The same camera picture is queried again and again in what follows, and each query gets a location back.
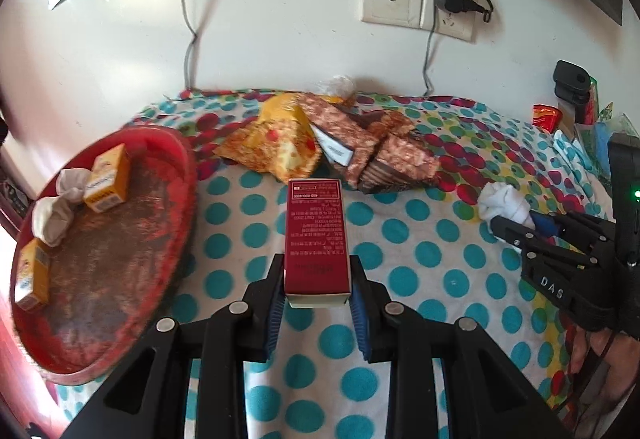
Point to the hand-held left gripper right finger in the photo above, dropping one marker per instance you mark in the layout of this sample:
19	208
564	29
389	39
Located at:
359	324

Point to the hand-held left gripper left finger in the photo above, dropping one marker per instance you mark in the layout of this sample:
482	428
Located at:
276	319

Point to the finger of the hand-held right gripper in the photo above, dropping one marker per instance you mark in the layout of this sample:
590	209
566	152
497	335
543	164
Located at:
546	225
520	234

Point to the white sock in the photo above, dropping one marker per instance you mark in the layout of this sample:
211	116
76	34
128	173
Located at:
52	221
505	201
72	181

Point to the red box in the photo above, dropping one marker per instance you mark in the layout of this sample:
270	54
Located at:
315	244

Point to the yellow snack bag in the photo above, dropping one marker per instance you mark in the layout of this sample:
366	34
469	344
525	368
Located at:
260	139

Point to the red round tray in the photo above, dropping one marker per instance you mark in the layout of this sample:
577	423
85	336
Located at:
100	269

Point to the yellow small box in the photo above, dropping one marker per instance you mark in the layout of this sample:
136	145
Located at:
32	276
107	179

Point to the person's right hand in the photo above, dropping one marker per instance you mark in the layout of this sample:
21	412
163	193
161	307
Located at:
615	384

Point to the polka dot tablecloth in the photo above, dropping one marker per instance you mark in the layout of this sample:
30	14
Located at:
400	229

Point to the red snack packet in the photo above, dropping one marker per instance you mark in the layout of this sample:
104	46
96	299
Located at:
546	116

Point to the red green packet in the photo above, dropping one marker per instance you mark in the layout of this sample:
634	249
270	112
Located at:
594	91

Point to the black plastic device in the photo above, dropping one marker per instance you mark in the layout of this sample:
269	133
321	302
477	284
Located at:
570	79

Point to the white card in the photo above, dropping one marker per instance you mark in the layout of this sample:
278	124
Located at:
334	148

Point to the crumpled clear plastic wrapper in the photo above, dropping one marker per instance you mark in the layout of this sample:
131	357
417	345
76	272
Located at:
340	86

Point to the white wall power outlet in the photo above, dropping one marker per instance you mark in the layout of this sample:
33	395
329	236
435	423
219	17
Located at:
452	26

